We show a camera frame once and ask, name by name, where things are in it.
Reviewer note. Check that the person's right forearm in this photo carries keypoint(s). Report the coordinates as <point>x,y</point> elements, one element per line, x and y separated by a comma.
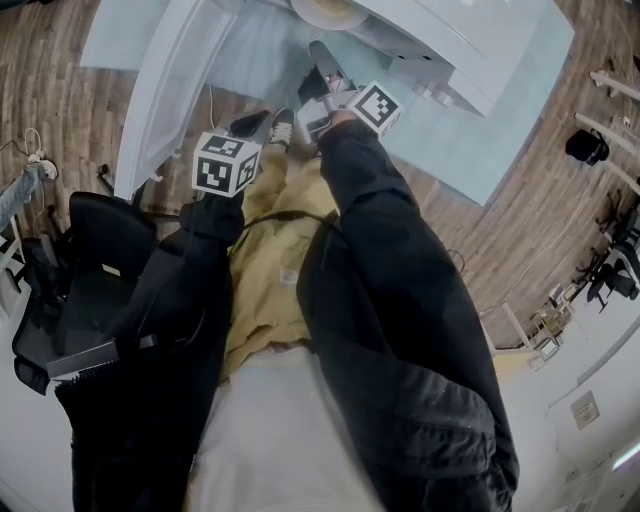
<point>390,280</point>

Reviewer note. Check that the black and white shoe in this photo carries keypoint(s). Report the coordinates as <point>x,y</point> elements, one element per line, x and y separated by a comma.
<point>282,127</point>

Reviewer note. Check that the grey wall panel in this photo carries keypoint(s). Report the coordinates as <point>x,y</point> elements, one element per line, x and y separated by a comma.
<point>585,410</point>

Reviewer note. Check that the person's white shirt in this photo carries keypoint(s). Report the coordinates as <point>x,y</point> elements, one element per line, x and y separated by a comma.
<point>270,440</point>

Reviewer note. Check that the plate of food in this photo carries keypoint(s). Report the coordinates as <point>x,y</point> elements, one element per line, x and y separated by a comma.
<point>327,12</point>

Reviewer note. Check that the white microwave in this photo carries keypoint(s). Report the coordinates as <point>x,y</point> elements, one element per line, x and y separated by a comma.
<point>450,30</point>

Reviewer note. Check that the person's tan trousers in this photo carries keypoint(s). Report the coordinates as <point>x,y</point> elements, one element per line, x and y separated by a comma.
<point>270,250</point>

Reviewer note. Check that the person's left forearm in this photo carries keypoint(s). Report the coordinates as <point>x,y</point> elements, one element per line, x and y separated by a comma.
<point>165,325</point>

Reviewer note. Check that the white rail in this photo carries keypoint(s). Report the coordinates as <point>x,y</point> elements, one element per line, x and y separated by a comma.
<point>617,85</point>
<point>607,132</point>

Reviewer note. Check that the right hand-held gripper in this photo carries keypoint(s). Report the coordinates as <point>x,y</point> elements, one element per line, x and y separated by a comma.
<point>374,107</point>

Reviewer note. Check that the white power strip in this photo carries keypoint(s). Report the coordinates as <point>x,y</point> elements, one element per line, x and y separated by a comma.
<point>42,167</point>

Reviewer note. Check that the black bag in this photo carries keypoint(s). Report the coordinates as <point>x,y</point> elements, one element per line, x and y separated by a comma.
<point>586,146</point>

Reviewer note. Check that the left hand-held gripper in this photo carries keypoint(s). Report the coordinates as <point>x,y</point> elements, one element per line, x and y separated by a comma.
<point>220,165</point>

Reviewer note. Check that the black swivel chair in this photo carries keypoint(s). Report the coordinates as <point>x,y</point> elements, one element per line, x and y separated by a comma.
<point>617,272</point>

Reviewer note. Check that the black office chair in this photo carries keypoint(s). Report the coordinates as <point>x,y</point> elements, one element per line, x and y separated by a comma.
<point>95,260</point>

